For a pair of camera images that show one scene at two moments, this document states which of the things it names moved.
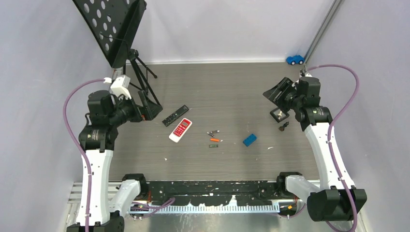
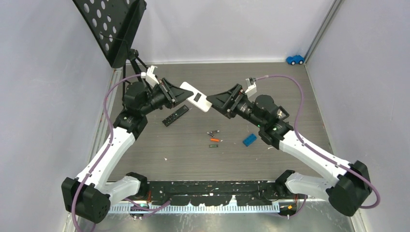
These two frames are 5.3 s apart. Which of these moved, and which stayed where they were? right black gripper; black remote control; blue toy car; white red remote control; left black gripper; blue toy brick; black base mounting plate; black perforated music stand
Moved: white red remote control; right black gripper; left black gripper
Stayed: black perforated music stand; black base mounting plate; blue toy brick; black remote control; blue toy car
